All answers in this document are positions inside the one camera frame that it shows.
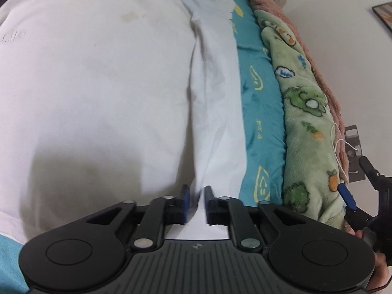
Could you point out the green cartoon blanket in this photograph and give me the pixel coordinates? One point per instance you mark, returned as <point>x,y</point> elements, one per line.
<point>306,144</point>

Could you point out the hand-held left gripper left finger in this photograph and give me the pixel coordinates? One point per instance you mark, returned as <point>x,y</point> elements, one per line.
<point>184,205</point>

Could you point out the white printed t-shirt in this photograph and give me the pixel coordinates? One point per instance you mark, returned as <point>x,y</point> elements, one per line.
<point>92,98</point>

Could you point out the person's right hand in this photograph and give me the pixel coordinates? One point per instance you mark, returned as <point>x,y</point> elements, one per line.
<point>378,271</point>

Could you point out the leaf wall picture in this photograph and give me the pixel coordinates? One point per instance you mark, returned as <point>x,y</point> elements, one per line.
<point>386,17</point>

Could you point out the pink fluffy blanket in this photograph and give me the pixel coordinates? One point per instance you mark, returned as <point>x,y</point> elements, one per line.
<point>318,61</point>

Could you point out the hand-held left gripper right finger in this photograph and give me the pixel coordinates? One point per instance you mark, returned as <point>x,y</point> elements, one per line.
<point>209,205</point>

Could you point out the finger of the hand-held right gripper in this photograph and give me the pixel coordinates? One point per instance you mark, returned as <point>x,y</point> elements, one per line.
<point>347,197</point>
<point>369,170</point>

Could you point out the teal smiley bed sheet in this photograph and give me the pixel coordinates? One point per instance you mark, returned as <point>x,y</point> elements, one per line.
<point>260,113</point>

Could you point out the grey wall socket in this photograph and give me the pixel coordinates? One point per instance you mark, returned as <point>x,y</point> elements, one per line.
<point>353,134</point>

